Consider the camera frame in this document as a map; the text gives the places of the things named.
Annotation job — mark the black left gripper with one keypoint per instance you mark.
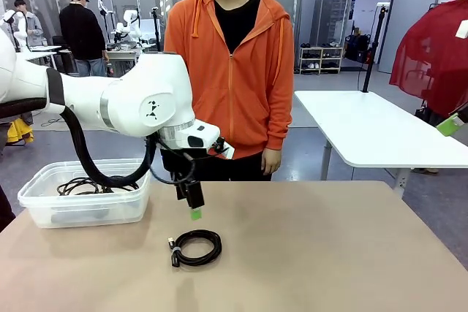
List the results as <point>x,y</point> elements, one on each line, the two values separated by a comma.
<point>179,166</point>

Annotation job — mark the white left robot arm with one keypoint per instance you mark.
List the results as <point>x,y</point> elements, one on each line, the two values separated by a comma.
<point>146,89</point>

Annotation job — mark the person's left forearm orange sleeve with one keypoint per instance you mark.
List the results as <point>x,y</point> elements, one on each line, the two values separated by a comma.
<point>279,122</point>

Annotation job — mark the person's left hand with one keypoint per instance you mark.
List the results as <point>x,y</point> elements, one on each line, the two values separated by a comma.
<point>272,162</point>

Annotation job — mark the black handbag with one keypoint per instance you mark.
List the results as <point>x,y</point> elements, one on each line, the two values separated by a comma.
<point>423,114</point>

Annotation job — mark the red cape on mannequin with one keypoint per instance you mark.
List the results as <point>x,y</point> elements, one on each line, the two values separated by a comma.
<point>428,63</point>

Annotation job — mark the clear plastic storage container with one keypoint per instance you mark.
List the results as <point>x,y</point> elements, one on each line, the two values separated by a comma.
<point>120,209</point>

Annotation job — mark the white side table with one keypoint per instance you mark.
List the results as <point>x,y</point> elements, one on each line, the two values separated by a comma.
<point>365,125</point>

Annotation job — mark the black tripod pole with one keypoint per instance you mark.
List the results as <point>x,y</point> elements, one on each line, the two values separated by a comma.
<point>373,49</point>

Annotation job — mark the person in orange hoodie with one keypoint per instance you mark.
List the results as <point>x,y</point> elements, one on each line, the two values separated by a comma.
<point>248,89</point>

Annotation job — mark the black bags pile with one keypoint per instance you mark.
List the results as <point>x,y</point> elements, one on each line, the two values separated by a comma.
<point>356,49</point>

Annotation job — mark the white shoe rack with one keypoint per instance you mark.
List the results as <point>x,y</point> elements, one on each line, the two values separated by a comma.
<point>321,60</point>

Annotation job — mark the cluttered background desk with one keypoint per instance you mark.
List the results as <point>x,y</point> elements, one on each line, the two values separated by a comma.
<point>120,52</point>

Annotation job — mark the gray jacket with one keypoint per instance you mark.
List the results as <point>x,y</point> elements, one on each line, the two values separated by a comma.
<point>26,119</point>

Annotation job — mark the yellow fabric item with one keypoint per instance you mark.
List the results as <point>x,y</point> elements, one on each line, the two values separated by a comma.
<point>20,133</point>

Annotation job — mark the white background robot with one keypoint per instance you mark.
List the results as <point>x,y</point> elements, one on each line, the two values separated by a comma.
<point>129,18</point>
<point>20,34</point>

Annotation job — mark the man with black cap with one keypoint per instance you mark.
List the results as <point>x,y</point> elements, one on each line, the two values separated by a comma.
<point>82,34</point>

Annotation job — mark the white background desk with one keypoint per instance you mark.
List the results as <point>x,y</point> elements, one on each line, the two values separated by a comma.
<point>44,49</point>

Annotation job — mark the person in gray jacket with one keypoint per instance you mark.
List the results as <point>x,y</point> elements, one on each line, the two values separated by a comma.
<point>33,29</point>

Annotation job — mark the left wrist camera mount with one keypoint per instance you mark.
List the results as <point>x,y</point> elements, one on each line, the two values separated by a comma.
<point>221,147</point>

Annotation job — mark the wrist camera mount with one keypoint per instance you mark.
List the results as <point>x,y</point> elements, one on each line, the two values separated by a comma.
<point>462,30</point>
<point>221,147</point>

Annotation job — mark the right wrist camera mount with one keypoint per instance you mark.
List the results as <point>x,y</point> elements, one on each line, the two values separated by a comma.
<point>462,30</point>

